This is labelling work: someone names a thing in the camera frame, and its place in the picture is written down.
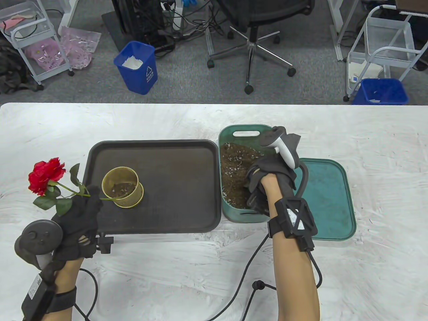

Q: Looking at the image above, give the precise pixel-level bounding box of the brown cardboard box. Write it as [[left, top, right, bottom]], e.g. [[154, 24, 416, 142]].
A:
[[396, 0, 428, 15]]

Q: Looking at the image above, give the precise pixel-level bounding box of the pink paper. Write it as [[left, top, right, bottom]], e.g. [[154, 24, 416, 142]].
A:
[[0, 17, 25, 30]]

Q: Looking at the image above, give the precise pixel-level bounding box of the black cable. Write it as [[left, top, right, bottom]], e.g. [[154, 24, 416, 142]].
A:
[[197, 232, 323, 321], [72, 267, 100, 321]]

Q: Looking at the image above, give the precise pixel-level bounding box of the blue trash bin white symbol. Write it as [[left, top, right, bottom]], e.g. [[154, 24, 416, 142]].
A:
[[113, 41, 158, 95]]

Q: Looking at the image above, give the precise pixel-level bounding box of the person's right hand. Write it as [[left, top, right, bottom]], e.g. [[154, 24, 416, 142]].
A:
[[246, 126, 302, 201]]

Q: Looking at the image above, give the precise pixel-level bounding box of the grey handheld controller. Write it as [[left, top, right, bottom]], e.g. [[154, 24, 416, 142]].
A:
[[260, 126, 309, 198], [14, 219, 64, 271]]

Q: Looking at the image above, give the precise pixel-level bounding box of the red artificial rose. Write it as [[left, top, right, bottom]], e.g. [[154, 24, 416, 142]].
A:
[[28, 157, 117, 217]]

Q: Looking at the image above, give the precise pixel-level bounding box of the white wire cart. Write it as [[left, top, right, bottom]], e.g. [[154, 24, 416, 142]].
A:
[[0, 0, 75, 85], [343, 5, 428, 102]]

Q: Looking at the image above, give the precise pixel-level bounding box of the brown potting mix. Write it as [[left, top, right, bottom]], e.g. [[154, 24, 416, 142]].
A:
[[110, 142, 268, 208]]

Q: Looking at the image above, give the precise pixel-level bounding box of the black floor mat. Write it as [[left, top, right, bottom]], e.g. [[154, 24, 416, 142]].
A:
[[101, 12, 134, 52]]

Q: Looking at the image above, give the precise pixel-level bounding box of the bundle of black cables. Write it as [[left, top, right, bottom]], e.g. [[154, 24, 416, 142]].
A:
[[147, 0, 234, 50]]

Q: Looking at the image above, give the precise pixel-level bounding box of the pink plastic bag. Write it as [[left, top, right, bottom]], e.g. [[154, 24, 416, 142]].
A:
[[26, 37, 64, 71], [60, 27, 102, 70]]

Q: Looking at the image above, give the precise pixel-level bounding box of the white desk leg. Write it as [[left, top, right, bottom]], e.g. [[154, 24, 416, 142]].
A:
[[328, 0, 360, 62], [59, 0, 81, 34]]

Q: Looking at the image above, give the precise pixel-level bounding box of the person's left hand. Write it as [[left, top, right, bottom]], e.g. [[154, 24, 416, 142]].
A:
[[50, 185, 104, 271]]

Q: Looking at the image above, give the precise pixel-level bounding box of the green bin lid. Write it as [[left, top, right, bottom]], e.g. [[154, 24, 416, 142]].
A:
[[294, 158, 357, 240]]

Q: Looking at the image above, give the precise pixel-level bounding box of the black computer tower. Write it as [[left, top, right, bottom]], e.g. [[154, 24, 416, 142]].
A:
[[111, 0, 168, 47]]

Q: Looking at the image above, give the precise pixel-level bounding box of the black office chair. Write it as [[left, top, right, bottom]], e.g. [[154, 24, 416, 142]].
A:
[[206, 0, 315, 95]]

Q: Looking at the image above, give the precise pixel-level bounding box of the black box with white label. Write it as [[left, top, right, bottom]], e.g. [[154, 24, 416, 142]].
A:
[[22, 273, 77, 321]]

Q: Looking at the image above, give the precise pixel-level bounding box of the gold flower pot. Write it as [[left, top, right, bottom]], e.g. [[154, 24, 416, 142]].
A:
[[102, 167, 144, 209]]

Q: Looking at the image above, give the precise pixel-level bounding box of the person's left forearm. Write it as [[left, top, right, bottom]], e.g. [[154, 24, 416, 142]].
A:
[[33, 257, 84, 321]]

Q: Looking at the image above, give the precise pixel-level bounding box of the dark brown tray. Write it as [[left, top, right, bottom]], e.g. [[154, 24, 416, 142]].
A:
[[74, 139, 222, 234]]

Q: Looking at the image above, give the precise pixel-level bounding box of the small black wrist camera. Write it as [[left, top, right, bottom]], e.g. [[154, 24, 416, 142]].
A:
[[247, 194, 270, 216], [96, 235, 114, 254]]

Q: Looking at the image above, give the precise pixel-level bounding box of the black backpack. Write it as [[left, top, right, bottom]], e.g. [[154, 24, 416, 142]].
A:
[[0, 36, 44, 95]]

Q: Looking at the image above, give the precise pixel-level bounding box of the black lattice wrist mount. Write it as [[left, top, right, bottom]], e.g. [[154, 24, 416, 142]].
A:
[[267, 197, 318, 251]]

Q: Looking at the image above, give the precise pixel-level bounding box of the person's right forearm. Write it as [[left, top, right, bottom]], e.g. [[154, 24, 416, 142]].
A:
[[261, 174, 321, 321]]

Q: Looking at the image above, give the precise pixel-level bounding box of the green plastic bin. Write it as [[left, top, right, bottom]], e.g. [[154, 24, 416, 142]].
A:
[[218, 124, 278, 224]]

